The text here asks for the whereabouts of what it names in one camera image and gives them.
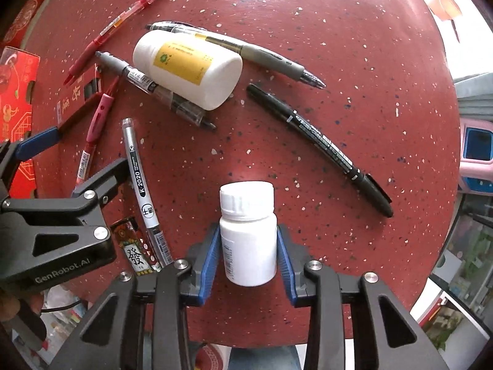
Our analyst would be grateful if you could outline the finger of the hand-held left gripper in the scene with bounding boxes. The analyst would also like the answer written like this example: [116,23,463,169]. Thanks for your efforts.
[0,126,64,199]
[0,157,130,267]

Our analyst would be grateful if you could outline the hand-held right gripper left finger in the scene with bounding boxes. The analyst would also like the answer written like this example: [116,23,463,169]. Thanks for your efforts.
[50,223,222,370]

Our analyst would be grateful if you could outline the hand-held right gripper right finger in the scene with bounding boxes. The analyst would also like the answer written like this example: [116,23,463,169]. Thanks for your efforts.
[276,224,449,370]

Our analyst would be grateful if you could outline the plain white pill bottle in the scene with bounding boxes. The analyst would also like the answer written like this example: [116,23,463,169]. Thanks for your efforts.
[219,181,279,288]

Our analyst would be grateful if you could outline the red cardboard gift box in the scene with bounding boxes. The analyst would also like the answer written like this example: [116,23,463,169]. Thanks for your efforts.
[0,46,41,199]

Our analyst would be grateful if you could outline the person's left hand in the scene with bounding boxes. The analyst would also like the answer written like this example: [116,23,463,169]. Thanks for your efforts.
[0,293,46,323]

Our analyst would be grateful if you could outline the silver barrel pen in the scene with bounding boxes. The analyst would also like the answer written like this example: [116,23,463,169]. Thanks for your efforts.
[121,117,174,268]

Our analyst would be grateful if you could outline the dark red gold-print carton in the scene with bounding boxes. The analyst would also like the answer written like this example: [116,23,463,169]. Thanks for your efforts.
[56,63,118,132]

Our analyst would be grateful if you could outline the dark pink capped pen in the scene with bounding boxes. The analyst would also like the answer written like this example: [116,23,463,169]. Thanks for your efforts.
[71,77,120,193]

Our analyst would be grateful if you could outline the small mahjong print pack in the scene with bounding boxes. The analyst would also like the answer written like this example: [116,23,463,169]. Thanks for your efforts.
[110,218,164,276]

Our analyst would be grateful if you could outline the red translucent click pen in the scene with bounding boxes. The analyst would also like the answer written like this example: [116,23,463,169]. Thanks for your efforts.
[63,0,175,86]

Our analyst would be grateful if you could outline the blue jeans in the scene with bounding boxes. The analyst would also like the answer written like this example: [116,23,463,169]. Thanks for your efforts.
[227,347,305,370]

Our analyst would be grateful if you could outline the clear barrel black pen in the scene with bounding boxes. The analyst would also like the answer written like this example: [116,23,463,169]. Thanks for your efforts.
[94,50,217,132]

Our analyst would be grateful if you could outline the black marker pen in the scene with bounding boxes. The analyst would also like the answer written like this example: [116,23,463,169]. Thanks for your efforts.
[246,83,394,218]

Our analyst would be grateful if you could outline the red patterned cushion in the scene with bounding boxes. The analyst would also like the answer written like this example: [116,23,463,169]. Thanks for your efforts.
[2,0,52,45]

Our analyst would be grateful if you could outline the white bottle with yellow label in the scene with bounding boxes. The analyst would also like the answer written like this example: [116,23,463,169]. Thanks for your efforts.
[132,31,243,111]

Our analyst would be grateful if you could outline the glass display cabinet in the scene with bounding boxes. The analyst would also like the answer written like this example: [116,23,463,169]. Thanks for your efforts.
[429,193,493,351]

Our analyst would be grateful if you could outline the grey grip click pen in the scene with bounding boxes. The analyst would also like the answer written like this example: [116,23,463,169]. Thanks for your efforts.
[144,22,326,89]

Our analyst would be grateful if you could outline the pink toy device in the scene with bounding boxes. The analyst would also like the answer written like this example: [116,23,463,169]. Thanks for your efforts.
[458,119,493,195]

